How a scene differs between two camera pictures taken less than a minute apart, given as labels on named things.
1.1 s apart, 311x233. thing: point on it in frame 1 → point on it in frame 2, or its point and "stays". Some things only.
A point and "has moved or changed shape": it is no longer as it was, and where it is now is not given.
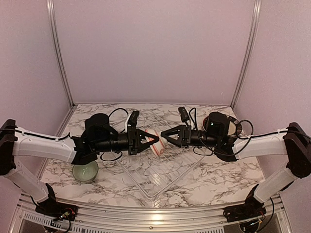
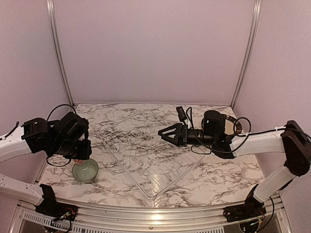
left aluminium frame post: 50,6 stays
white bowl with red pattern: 159,145 has moved or changed shape
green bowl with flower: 85,172 stays
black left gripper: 134,141 → 86,152
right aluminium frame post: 257,7 stays
